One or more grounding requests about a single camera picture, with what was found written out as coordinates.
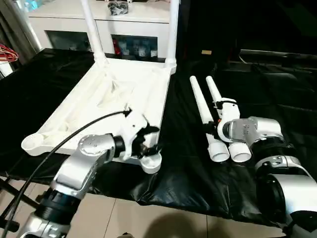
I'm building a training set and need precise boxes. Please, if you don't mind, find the white plastic table leg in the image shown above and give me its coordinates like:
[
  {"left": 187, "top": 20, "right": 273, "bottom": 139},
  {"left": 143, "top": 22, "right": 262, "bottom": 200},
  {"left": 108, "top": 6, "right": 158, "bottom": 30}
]
[
  {"left": 81, "top": 0, "right": 108, "bottom": 67},
  {"left": 165, "top": 0, "right": 179, "bottom": 74},
  {"left": 190, "top": 75, "right": 230, "bottom": 163},
  {"left": 205, "top": 75, "right": 253, "bottom": 164}
]

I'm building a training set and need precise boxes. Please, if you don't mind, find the white plastic table top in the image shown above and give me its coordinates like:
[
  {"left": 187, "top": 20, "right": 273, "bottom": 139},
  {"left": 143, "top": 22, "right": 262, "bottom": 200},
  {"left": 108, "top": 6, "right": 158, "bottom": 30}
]
[{"left": 21, "top": 56, "right": 178, "bottom": 175}]

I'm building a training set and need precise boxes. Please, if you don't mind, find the black plastic table mat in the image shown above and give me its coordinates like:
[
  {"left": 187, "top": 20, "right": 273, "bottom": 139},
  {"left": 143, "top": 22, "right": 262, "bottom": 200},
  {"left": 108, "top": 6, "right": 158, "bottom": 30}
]
[{"left": 0, "top": 48, "right": 317, "bottom": 230}]

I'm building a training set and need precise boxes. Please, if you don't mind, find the grey crumpled clump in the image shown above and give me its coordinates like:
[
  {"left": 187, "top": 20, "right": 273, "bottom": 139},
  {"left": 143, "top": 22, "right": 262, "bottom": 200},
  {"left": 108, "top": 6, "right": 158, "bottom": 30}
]
[{"left": 107, "top": 0, "right": 131, "bottom": 16}]

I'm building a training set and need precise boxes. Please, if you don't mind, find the white glass-door cabinet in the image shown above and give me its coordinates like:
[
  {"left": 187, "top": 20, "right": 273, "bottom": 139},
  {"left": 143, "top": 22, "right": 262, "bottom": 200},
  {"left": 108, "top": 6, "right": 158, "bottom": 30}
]
[{"left": 27, "top": 0, "right": 182, "bottom": 61}]

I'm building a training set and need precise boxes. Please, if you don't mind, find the black metal stand leg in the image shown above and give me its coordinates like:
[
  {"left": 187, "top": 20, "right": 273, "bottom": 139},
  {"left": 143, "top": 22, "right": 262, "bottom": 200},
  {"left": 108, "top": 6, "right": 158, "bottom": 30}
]
[{"left": 0, "top": 175, "right": 40, "bottom": 234}]

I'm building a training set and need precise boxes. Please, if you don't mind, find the red wire bundle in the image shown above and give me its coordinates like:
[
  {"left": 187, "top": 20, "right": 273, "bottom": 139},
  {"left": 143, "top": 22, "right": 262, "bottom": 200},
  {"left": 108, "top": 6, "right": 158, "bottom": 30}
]
[{"left": 0, "top": 43, "right": 20, "bottom": 64}]

